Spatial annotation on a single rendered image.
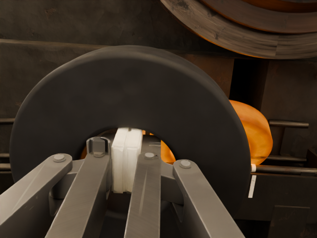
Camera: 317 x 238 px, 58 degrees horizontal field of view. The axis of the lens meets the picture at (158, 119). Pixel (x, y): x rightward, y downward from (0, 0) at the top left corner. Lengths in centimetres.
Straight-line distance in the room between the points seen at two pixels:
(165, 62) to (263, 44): 28
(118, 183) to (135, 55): 7
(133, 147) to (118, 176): 2
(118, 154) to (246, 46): 30
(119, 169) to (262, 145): 31
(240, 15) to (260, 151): 19
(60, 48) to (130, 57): 38
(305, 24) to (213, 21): 11
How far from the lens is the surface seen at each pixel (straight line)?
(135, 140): 16
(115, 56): 16
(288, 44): 44
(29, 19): 60
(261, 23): 40
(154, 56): 16
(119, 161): 16
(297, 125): 57
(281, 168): 49
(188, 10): 40
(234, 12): 39
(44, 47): 54
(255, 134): 41
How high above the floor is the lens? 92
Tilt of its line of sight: 18 degrees down
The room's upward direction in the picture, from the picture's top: 4 degrees clockwise
